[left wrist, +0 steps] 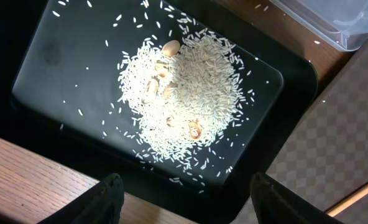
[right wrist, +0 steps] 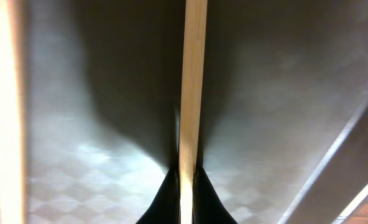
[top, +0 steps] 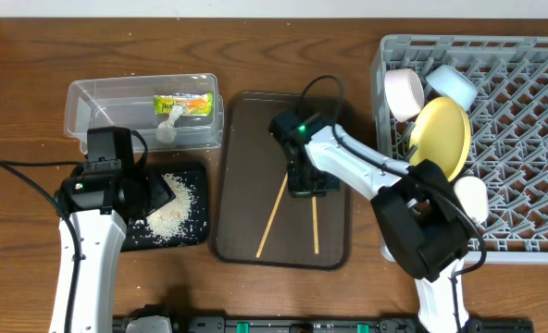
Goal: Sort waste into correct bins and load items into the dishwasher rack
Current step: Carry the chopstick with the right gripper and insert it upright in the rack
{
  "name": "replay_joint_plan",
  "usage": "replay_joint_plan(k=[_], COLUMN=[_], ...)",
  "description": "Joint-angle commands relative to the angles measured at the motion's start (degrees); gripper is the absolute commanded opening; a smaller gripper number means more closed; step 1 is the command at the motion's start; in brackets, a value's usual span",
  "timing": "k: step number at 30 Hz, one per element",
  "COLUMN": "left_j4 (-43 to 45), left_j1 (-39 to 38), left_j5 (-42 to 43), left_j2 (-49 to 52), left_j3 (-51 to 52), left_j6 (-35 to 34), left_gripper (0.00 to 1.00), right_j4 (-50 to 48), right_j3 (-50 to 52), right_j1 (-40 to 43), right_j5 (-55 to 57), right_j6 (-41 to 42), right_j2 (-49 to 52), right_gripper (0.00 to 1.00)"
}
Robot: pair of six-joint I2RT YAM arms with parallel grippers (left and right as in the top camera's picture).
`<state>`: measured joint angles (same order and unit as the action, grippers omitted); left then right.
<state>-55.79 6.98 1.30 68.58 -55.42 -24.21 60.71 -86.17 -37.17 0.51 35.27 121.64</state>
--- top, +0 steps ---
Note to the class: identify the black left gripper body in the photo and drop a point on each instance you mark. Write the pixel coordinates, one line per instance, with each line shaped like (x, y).
(151, 192)

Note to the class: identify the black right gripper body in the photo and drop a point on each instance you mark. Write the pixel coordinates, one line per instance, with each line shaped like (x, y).
(312, 186)

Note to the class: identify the wooden chopstick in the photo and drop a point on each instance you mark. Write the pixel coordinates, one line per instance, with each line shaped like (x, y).
(315, 224)
(271, 217)

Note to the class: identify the pile of rice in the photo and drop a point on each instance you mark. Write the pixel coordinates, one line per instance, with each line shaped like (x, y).
(168, 221)

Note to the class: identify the white tissue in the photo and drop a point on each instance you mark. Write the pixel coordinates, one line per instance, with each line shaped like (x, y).
(166, 131)

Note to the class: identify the green snack wrapper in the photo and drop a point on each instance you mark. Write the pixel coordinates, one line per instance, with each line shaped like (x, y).
(192, 104)

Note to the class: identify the pink white bowl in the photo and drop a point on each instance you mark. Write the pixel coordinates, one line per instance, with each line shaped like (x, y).
(404, 93)

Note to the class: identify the yellow plate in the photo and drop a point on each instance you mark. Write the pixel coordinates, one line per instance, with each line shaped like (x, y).
(442, 134)

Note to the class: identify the small white green cup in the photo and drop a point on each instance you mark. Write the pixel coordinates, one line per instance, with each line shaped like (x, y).
(472, 193)

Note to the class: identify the blue bowl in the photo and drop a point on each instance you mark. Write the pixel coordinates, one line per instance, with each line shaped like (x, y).
(449, 82)

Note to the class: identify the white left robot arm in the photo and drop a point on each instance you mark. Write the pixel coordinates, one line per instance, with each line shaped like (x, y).
(85, 288)

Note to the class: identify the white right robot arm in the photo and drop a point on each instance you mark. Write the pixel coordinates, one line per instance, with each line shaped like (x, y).
(423, 223)

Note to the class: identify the black waste tray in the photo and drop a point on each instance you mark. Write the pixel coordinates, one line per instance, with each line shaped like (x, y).
(195, 231)

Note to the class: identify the clear plastic waste bin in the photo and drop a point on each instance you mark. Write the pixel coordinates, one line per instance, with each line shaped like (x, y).
(128, 102)

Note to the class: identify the grey dishwasher rack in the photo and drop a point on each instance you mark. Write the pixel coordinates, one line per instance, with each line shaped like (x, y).
(509, 128)

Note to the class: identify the brown serving tray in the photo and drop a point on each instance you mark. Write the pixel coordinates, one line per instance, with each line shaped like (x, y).
(252, 168)

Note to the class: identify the black rail with green clips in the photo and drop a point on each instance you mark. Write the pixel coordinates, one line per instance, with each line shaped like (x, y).
(158, 318)

